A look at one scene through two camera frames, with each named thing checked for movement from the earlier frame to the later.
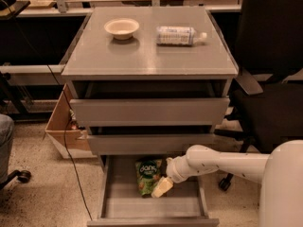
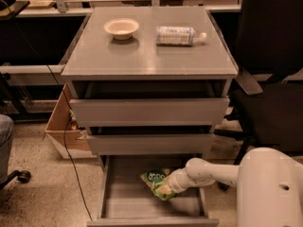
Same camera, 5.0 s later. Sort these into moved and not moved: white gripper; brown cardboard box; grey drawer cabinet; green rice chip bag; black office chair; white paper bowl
Moved: green rice chip bag; white gripper
Not moved: white paper bowl; grey drawer cabinet; brown cardboard box; black office chair
